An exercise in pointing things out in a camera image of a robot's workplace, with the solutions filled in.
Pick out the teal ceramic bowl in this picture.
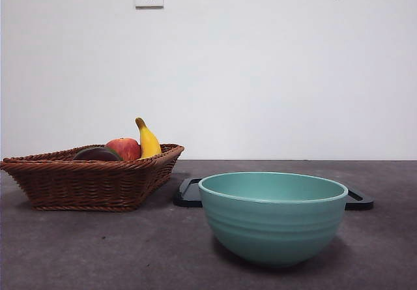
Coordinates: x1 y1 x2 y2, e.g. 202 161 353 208
197 171 349 268

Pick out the dark red plum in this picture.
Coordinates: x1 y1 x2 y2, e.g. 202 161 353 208
72 148 119 162

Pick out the yellow banana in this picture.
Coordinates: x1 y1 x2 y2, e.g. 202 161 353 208
134 117 163 159

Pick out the dark rectangular tray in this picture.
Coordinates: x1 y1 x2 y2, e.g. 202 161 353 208
172 177 375 211

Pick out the red apple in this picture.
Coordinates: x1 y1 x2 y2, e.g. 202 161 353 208
104 137 142 162

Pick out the green fruit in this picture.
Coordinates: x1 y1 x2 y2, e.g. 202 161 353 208
86 145 124 161

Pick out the brown wicker basket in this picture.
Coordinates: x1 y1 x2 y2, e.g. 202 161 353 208
0 143 185 212

